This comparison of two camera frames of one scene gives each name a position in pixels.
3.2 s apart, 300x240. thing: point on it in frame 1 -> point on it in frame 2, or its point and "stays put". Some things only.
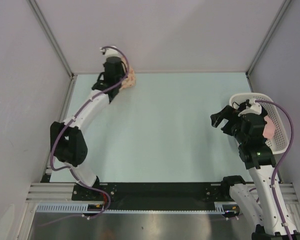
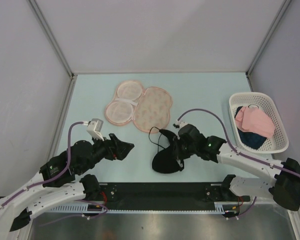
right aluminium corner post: [281, 11] stays put
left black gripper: [123, 71] -> [116, 149]
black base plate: [127, 196] stays put
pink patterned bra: [130, 81] -> [149, 109]
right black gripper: [232, 114] -> [177, 141]
